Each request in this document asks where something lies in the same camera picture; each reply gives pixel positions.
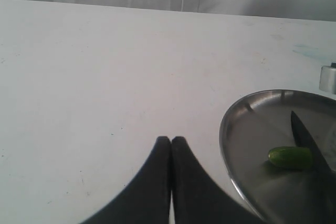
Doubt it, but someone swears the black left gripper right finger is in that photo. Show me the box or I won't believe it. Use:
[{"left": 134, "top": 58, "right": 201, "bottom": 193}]
[{"left": 171, "top": 136, "right": 264, "bottom": 224}]

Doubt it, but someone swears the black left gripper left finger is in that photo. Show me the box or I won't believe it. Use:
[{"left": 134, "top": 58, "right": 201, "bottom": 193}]
[{"left": 84, "top": 136, "right": 171, "bottom": 223}]

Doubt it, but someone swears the green vegetable piece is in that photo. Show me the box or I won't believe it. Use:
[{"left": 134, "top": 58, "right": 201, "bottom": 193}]
[{"left": 268, "top": 146, "right": 313, "bottom": 170}]

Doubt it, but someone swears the black handled kitchen knife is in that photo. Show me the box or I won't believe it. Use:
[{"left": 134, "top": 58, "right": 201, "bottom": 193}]
[{"left": 290, "top": 111, "right": 335, "bottom": 185}]

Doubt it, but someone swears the round stainless steel plate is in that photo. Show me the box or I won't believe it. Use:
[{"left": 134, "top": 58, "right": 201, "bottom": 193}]
[{"left": 219, "top": 90, "right": 335, "bottom": 223}]

